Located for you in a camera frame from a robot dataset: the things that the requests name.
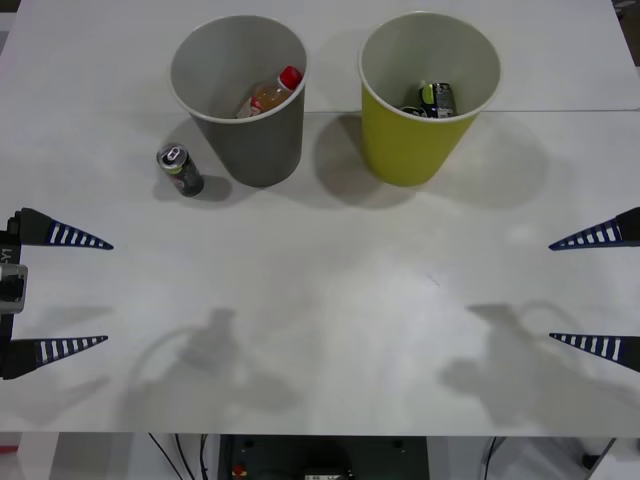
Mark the white table leg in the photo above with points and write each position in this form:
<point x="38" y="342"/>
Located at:
<point x="39" y="457"/>

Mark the black can with green print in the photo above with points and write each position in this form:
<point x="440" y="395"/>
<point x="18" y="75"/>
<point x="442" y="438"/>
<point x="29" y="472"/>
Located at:
<point x="442" y="97"/>

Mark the black can with green band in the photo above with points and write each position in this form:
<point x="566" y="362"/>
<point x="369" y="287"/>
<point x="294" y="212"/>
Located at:
<point x="187" y="175"/>

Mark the grey plastic bin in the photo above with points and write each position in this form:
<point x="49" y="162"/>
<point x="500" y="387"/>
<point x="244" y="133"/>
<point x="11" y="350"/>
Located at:
<point x="260" y="150"/>

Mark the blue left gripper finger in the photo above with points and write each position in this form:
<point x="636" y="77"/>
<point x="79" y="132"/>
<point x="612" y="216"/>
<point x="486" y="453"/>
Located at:
<point x="37" y="230"/>
<point x="22" y="357"/>

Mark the red emergency button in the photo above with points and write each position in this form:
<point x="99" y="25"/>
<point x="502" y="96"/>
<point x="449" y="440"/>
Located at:
<point x="239" y="470"/>

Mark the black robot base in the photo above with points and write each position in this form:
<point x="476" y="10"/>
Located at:
<point x="280" y="455"/>

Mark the yellow-green plastic bin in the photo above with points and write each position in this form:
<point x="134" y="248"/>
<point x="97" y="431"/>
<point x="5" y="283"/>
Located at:
<point x="405" y="150"/>

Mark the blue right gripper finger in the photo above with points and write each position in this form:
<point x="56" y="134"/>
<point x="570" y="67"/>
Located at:
<point x="627" y="230"/>
<point x="627" y="350"/>

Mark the orange bottle with red cap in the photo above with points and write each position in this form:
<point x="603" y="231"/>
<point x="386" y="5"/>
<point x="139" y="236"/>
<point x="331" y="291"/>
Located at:
<point x="270" y="95"/>

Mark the dark crushed can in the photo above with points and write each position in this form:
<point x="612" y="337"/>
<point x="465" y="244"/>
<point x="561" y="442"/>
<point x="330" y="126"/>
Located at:
<point x="411" y="109"/>

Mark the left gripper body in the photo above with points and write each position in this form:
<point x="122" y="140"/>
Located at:
<point x="12" y="247"/>

